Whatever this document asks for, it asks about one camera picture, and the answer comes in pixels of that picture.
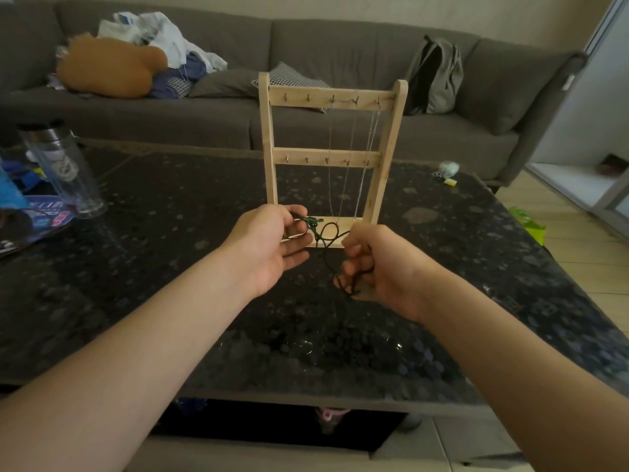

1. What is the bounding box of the sliding glass door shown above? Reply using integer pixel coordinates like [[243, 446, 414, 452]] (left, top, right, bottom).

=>
[[525, 0, 629, 239]]

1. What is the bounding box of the blue plastic bottle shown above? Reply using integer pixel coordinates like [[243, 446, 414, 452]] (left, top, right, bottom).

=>
[[0, 164, 28, 210]]

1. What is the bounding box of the silver pendant necklace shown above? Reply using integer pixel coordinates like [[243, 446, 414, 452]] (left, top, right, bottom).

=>
[[326, 95, 360, 220]]

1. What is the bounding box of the brown plush toy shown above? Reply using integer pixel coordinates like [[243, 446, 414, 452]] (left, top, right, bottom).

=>
[[55, 33, 169, 99]]

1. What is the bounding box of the person's left hand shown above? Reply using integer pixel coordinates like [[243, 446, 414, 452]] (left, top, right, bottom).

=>
[[216, 203, 314, 300]]

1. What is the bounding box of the blue crumpled garment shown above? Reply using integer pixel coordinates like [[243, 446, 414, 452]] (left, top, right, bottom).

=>
[[149, 52, 208, 100]]

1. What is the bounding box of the blue printed packet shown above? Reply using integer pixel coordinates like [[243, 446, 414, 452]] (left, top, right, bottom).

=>
[[0, 161, 75, 256]]

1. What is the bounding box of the grey flat cushion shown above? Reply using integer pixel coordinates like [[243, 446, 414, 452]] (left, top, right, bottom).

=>
[[189, 68, 261, 99]]

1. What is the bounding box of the grey backpack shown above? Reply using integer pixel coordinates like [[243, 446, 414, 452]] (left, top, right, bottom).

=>
[[404, 35, 465, 116]]

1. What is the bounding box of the person's left forearm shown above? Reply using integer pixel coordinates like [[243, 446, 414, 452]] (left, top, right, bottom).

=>
[[0, 248, 259, 472]]

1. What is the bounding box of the clear plastic tumbler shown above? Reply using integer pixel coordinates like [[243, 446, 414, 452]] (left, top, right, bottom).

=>
[[17, 121, 108, 220]]

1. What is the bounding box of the dark shoe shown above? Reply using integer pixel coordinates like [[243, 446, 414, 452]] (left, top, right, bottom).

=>
[[597, 153, 629, 178]]

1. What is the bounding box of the white crumpled garment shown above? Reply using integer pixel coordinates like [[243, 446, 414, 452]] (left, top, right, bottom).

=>
[[97, 12, 229, 73]]

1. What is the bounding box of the pink item under table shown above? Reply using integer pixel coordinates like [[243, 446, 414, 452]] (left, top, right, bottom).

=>
[[314, 407, 353, 435]]

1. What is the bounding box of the grey fabric sofa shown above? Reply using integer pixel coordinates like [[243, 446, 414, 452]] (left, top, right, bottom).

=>
[[0, 0, 590, 187]]

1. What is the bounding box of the person's right forearm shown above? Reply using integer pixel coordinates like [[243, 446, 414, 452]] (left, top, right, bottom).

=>
[[415, 279, 629, 472]]

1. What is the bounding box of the blue cloth item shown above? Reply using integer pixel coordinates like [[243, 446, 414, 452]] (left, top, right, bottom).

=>
[[174, 397, 208, 416]]

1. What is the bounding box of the checkered pillow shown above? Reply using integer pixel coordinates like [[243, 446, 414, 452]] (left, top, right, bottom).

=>
[[250, 62, 331, 113]]

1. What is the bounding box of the person's right hand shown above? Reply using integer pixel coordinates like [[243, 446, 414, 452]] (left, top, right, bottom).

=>
[[334, 223, 451, 324]]

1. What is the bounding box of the green bag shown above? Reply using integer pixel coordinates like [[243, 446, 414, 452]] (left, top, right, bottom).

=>
[[508, 206, 547, 246]]

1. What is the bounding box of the silver chain necklace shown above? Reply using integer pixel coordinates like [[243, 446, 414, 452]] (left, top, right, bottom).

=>
[[354, 98, 382, 220]]

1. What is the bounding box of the wooden jewelry stand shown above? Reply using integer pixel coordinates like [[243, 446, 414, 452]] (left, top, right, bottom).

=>
[[257, 71, 410, 249]]

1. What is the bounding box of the black cord necklace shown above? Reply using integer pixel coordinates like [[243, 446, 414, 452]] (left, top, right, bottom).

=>
[[280, 210, 377, 296]]

